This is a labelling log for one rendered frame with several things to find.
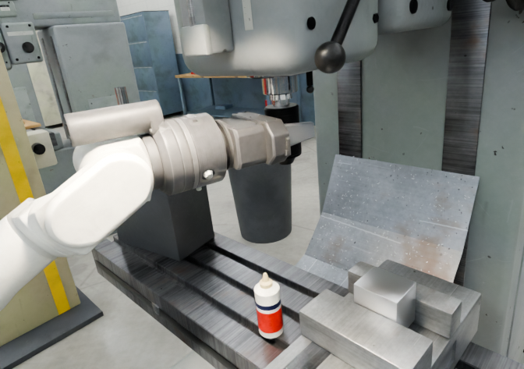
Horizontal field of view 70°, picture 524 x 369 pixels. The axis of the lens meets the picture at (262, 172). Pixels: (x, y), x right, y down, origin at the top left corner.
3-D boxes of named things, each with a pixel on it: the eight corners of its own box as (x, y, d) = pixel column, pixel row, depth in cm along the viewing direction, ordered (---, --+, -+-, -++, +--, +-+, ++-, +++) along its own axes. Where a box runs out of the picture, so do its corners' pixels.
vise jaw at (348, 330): (408, 402, 40) (409, 374, 39) (299, 334, 50) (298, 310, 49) (432, 367, 44) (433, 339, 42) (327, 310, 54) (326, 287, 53)
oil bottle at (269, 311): (272, 343, 58) (265, 284, 55) (253, 331, 61) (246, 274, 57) (288, 328, 61) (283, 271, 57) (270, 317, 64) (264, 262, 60)
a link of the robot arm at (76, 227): (168, 186, 39) (61, 280, 36) (145, 164, 47) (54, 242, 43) (126, 140, 36) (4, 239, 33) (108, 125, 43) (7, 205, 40)
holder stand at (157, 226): (179, 262, 83) (162, 178, 76) (118, 241, 95) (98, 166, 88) (215, 236, 92) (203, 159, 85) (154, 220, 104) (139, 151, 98)
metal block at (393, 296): (395, 342, 47) (397, 303, 45) (354, 321, 51) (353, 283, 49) (415, 320, 50) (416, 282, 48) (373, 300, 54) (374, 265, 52)
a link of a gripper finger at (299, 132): (311, 140, 52) (274, 149, 49) (310, 117, 51) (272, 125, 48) (318, 141, 51) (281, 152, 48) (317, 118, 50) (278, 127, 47)
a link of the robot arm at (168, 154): (200, 199, 43) (96, 231, 38) (170, 175, 52) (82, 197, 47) (185, 101, 39) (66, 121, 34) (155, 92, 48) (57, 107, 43)
